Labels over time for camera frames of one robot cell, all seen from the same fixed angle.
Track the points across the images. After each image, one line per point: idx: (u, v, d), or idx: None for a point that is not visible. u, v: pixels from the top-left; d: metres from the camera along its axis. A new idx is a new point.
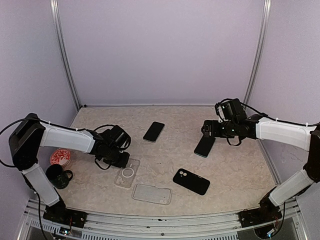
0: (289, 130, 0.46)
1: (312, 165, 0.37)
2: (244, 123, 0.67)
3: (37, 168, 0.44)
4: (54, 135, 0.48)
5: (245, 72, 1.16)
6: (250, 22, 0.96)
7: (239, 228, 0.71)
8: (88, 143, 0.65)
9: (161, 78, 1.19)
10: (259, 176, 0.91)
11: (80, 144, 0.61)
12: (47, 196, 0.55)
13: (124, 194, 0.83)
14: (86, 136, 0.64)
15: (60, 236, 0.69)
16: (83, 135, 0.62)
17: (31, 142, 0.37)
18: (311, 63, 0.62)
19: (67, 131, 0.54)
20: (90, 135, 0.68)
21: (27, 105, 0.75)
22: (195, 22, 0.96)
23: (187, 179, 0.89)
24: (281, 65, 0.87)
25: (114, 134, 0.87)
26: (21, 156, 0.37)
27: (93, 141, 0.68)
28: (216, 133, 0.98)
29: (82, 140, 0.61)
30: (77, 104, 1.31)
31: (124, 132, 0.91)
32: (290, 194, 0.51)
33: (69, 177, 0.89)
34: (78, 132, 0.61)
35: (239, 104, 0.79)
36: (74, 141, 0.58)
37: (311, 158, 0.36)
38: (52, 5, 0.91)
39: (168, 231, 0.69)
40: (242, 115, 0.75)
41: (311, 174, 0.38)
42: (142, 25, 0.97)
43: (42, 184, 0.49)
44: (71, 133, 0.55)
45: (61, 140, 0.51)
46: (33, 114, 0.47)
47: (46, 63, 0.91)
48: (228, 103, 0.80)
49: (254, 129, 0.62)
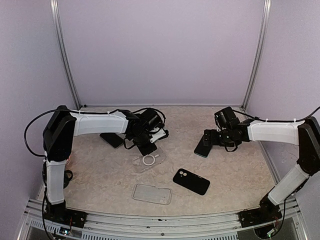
0: (280, 125, 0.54)
1: (304, 157, 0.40)
2: (237, 128, 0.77)
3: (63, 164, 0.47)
4: (88, 122, 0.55)
5: (245, 72, 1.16)
6: (251, 23, 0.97)
7: (239, 229, 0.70)
8: (118, 124, 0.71)
9: (162, 77, 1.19)
10: (259, 176, 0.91)
11: (113, 125, 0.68)
12: (57, 194, 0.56)
13: (124, 194, 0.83)
14: (118, 118, 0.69)
15: (60, 236, 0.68)
16: (115, 118, 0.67)
17: (66, 133, 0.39)
18: (311, 62, 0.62)
19: (98, 116, 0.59)
20: (123, 115, 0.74)
21: (27, 105, 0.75)
22: (195, 23, 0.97)
23: (187, 179, 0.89)
24: (281, 65, 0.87)
25: (147, 116, 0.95)
26: (57, 148, 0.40)
27: (127, 121, 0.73)
28: (214, 140, 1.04)
29: (114, 122, 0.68)
30: (77, 104, 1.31)
31: (157, 115, 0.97)
32: (287, 191, 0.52)
33: (69, 177, 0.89)
34: (109, 115, 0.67)
35: (232, 112, 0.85)
36: (106, 124, 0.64)
37: (304, 151, 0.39)
38: (52, 5, 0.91)
39: (168, 231, 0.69)
40: (234, 121, 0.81)
41: (304, 166, 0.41)
42: (142, 24, 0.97)
43: (56, 181, 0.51)
44: (101, 118, 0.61)
45: (94, 125, 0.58)
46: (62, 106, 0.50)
47: (46, 63, 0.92)
48: (221, 112, 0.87)
49: (246, 132, 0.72)
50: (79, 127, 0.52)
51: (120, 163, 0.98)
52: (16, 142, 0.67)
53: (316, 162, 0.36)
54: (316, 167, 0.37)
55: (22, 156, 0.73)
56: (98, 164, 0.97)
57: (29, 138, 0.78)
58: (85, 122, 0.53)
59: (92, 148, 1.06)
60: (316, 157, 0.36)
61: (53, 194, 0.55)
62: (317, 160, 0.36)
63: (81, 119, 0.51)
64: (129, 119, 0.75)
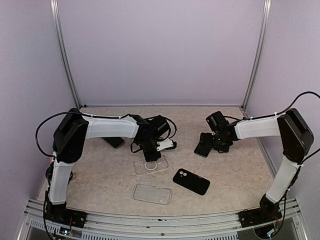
0: (263, 120, 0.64)
1: (288, 146, 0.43)
2: (226, 129, 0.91)
3: (69, 166, 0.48)
4: (99, 126, 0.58)
5: (245, 72, 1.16)
6: (250, 23, 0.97)
7: (239, 229, 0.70)
8: (129, 129, 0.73)
9: (161, 77, 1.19)
10: (259, 176, 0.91)
11: (124, 130, 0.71)
12: (60, 195, 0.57)
13: (124, 193, 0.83)
14: (129, 123, 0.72)
15: (60, 236, 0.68)
16: (126, 123, 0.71)
17: (77, 137, 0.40)
18: (311, 63, 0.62)
19: (109, 121, 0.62)
20: (133, 121, 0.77)
21: (27, 105, 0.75)
22: (194, 23, 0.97)
23: (187, 179, 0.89)
24: (281, 65, 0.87)
25: (157, 123, 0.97)
26: (68, 151, 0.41)
27: (137, 126, 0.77)
28: (209, 144, 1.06)
29: (125, 127, 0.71)
30: (77, 104, 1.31)
31: (166, 123, 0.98)
32: (283, 186, 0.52)
33: (69, 177, 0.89)
34: (121, 120, 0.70)
35: (221, 116, 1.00)
36: (116, 129, 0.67)
37: (288, 141, 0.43)
38: (52, 5, 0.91)
39: (168, 231, 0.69)
40: (223, 123, 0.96)
41: (288, 154, 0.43)
42: (142, 24, 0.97)
43: (60, 182, 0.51)
44: (113, 122, 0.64)
45: (105, 129, 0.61)
46: (73, 109, 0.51)
47: (45, 63, 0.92)
48: (211, 117, 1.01)
49: (233, 131, 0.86)
50: (91, 130, 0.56)
51: (120, 164, 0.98)
52: (16, 143, 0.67)
53: (299, 149, 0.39)
54: (300, 155, 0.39)
55: (22, 157, 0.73)
56: (98, 164, 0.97)
57: (29, 139, 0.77)
58: (97, 126, 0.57)
59: (92, 148, 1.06)
60: (299, 145, 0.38)
61: (55, 194, 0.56)
62: (300, 148, 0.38)
63: (92, 123, 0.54)
64: (139, 124, 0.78)
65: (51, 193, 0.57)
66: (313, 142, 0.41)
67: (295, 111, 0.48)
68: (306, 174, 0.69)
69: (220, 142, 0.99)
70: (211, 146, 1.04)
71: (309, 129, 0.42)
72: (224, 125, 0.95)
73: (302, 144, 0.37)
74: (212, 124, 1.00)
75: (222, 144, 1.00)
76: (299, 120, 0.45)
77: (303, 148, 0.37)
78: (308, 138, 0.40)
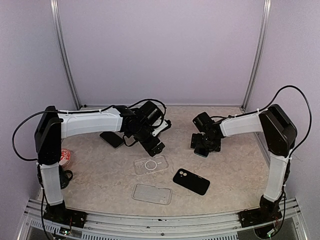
0: (246, 117, 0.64)
1: (270, 140, 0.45)
2: (211, 127, 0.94)
3: (54, 166, 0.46)
4: (76, 123, 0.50)
5: (245, 72, 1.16)
6: (251, 23, 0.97)
7: (239, 228, 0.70)
8: (112, 122, 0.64)
9: (161, 77, 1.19)
10: (259, 176, 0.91)
11: (105, 123, 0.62)
12: (53, 196, 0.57)
13: (124, 193, 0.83)
14: (111, 115, 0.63)
15: (60, 236, 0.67)
16: (108, 116, 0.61)
17: (52, 136, 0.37)
18: (311, 63, 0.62)
19: (86, 115, 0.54)
20: (117, 112, 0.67)
21: (27, 105, 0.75)
22: (194, 23, 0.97)
23: (187, 179, 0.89)
24: (281, 65, 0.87)
25: (146, 111, 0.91)
26: (45, 152, 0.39)
27: (121, 119, 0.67)
28: (200, 144, 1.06)
29: (107, 120, 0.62)
30: (77, 104, 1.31)
31: (156, 109, 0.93)
32: (277, 183, 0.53)
33: (69, 177, 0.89)
34: (101, 113, 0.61)
35: (207, 116, 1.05)
36: (97, 124, 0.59)
37: (269, 136, 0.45)
38: (52, 5, 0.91)
39: (168, 231, 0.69)
40: (208, 123, 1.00)
41: (272, 147, 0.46)
42: (142, 24, 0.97)
43: (50, 182, 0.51)
44: (92, 117, 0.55)
45: (83, 126, 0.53)
46: (50, 107, 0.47)
47: (46, 63, 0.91)
48: (197, 118, 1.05)
49: (219, 129, 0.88)
50: (67, 129, 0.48)
51: (120, 164, 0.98)
52: (16, 143, 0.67)
53: (282, 143, 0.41)
54: (283, 148, 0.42)
55: (22, 156, 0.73)
56: (98, 164, 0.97)
57: (28, 139, 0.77)
58: (73, 124, 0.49)
59: (92, 148, 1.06)
60: (282, 139, 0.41)
61: (50, 195, 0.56)
62: (283, 142, 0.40)
63: (66, 121, 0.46)
64: (124, 116, 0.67)
65: (44, 193, 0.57)
66: (296, 136, 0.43)
67: (277, 106, 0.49)
68: (306, 174, 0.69)
69: (209, 142, 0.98)
70: (201, 146, 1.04)
71: (291, 124, 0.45)
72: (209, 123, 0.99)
73: (284, 138, 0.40)
74: (199, 125, 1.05)
75: (211, 143, 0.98)
76: (282, 116, 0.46)
77: (286, 142, 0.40)
78: (290, 133, 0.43)
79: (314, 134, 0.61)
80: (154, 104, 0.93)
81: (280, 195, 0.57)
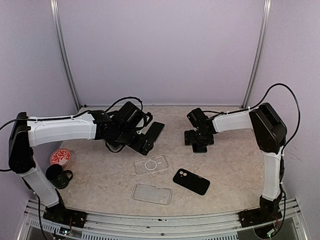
0: (237, 114, 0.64)
1: (260, 138, 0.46)
2: (204, 123, 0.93)
3: (36, 172, 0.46)
4: (46, 132, 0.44)
5: (245, 72, 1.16)
6: (251, 23, 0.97)
7: (239, 229, 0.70)
8: (91, 129, 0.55)
9: (161, 77, 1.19)
10: (259, 176, 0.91)
11: (79, 132, 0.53)
12: (48, 196, 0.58)
13: (124, 193, 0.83)
14: (84, 122, 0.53)
15: (60, 236, 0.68)
16: (80, 122, 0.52)
17: (22, 143, 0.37)
18: (311, 63, 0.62)
19: (54, 123, 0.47)
20: (91, 118, 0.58)
21: (27, 106, 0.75)
22: (194, 23, 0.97)
23: (187, 179, 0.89)
24: (281, 64, 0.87)
25: (125, 113, 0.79)
26: (16, 161, 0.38)
27: (95, 125, 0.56)
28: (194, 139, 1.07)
29: (80, 128, 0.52)
30: (77, 104, 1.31)
31: (136, 109, 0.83)
32: (274, 181, 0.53)
33: (69, 177, 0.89)
34: (73, 119, 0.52)
35: (201, 112, 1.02)
36: (72, 132, 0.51)
37: (259, 134, 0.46)
38: (52, 5, 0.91)
39: (168, 231, 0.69)
40: (202, 118, 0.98)
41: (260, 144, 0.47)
42: (142, 24, 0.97)
43: (39, 185, 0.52)
44: (64, 124, 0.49)
45: (51, 134, 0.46)
46: (22, 114, 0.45)
47: (45, 63, 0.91)
48: (191, 113, 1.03)
49: (211, 125, 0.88)
50: (37, 138, 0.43)
51: (120, 163, 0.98)
52: None
53: (271, 141, 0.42)
54: (272, 146, 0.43)
55: None
56: (98, 164, 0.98)
57: None
58: (42, 132, 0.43)
59: (92, 148, 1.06)
60: (271, 137, 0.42)
61: (44, 196, 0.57)
62: (272, 140, 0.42)
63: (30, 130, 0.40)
64: (97, 123, 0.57)
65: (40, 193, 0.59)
66: (285, 133, 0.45)
67: (267, 105, 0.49)
68: (306, 174, 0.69)
69: (203, 137, 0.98)
70: (196, 142, 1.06)
71: (281, 122, 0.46)
72: (203, 119, 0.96)
73: (273, 136, 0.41)
74: (193, 120, 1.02)
75: (205, 138, 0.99)
76: (272, 115, 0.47)
77: (274, 139, 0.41)
78: (280, 131, 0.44)
79: (314, 134, 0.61)
80: (133, 105, 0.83)
81: (279, 192, 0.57)
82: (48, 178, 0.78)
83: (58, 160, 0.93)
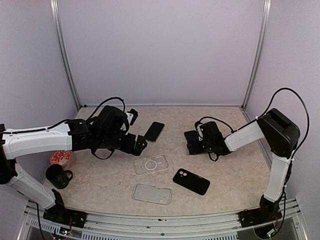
0: (248, 128, 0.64)
1: (274, 143, 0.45)
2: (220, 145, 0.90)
3: (20, 179, 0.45)
4: (20, 145, 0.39)
5: (245, 72, 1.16)
6: (251, 23, 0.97)
7: (239, 228, 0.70)
8: (67, 141, 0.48)
9: (161, 77, 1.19)
10: (259, 176, 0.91)
11: (55, 143, 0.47)
12: (43, 199, 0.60)
13: (124, 194, 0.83)
14: (61, 133, 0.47)
15: (60, 236, 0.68)
16: (56, 134, 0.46)
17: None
18: (311, 62, 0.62)
19: (29, 135, 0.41)
20: (68, 128, 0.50)
21: (27, 105, 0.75)
22: (194, 23, 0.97)
23: (187, 179, 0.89)
24: (281, 64, 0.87)
25: (103, 117, 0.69)
26: None
27: (70, 137, 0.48)
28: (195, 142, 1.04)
29: (57, 140, 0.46)
30: (77, 104, 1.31)
31: (116, 113, 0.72)
32: (280, 184, 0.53)
33: (69, 177, 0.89)
34: (49, 131, 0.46)
35: (215, 127, 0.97)
36: (48, 144, 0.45)
37: (273, 139, 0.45)
38: (52, 5, 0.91)
39: (168, 231, 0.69)
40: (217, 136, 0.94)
41: (275, 149, 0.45)
42: (141, 24, 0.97)
43: (29, 188, 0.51)
44: (40, 135, 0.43)
45: (25, 147, 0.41)
46: None
47: (45, 63, 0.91)
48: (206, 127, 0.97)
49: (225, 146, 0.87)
50: (12, 151, 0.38)
51: (120, 164, 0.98)
52: None
53: (285, 144, 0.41)
54: (287, 149, 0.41)
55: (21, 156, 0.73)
56: (98, 164, 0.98)
57: None
58: (16, 144, 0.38)
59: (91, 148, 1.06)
60: (284, 139, 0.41)
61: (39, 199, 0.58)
62: (285, 142, 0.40)
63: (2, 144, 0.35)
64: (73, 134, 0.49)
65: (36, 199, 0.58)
66: (298, 136, 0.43)
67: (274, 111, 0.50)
68: (306, 174, 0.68)
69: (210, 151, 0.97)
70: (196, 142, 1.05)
71: (292, 124, 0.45)
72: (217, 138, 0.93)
73: (287, 138, 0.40)
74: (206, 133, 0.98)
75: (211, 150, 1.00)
76: (282, 119, 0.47)
77: (288, 142, 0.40)
78: (293, 133, 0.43)
79: (314, 134, 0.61)
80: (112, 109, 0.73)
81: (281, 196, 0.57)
82: (48, 178, 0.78)
83: (58, 160, 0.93)
